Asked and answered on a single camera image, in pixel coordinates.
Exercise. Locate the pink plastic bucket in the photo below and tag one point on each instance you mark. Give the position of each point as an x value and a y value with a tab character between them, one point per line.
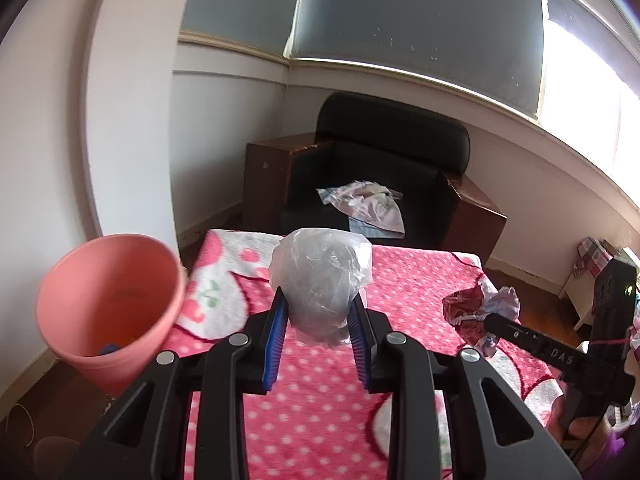
110	300

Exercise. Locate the pink printed blanket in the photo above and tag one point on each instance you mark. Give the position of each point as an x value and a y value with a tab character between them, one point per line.
320	420

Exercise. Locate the black leather armchair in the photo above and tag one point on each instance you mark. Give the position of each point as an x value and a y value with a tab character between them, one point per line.
390	145

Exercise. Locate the red and lilac wrapper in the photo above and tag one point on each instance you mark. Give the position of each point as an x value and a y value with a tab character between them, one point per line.
465	310

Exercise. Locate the checkered box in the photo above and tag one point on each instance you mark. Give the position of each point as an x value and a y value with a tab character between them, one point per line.
592	255

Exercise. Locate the grey roller blind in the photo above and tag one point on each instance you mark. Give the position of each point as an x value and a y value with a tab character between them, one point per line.
415	20

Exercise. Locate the light blue cloth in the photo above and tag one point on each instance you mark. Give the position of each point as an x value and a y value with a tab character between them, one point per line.
367	227

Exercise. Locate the white cabinet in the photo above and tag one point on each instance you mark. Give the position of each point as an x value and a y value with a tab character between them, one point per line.
585	300

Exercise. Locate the clear plastic bag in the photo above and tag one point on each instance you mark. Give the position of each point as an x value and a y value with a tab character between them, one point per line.
320	285

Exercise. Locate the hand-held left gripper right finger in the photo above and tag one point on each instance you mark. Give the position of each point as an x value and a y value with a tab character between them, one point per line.
357	340

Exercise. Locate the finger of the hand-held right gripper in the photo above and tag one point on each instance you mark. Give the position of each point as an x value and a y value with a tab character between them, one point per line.
530	340

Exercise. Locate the pale printed cloth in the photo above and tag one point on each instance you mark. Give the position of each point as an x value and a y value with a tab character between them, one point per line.
370	197

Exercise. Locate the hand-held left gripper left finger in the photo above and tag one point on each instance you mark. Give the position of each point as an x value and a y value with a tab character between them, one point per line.
277	340

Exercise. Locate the blue wrapper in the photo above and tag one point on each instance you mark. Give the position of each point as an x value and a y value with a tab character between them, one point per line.
108	348

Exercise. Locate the person's right hand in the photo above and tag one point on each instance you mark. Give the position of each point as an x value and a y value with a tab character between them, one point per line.
600	431

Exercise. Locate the person's right forearm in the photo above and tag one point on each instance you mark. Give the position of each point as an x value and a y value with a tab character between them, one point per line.
617	455

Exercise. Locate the bright window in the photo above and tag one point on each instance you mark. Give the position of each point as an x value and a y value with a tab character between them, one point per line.
585	85

